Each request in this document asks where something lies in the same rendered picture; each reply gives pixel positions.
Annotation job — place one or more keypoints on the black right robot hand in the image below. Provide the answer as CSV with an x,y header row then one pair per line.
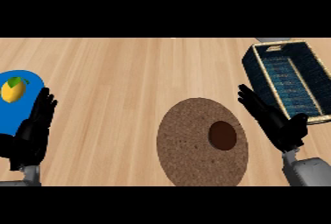
x,y
275,122

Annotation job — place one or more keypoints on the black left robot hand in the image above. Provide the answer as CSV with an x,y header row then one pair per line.
x,y
31,134

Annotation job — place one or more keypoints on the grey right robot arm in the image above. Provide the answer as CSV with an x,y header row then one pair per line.
x,y
304,171

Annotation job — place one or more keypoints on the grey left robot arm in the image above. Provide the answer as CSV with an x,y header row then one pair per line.
x,y
26,176

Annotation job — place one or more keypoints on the dark brown cupcake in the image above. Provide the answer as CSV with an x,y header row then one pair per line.
x,y
221,135

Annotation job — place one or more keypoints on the dark blue wicker basket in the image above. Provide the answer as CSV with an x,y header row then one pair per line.
x,y
288,80

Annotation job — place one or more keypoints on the round brown placemat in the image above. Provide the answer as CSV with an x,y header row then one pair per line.
x,y
201,143

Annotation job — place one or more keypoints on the blue plate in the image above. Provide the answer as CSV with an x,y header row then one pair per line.
x,y
16,113

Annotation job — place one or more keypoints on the yellow lemon with leaf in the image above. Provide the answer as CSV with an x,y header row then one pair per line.
x,y
12,90

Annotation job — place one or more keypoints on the grey object at edge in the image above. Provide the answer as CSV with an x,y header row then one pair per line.
x,y
272,39

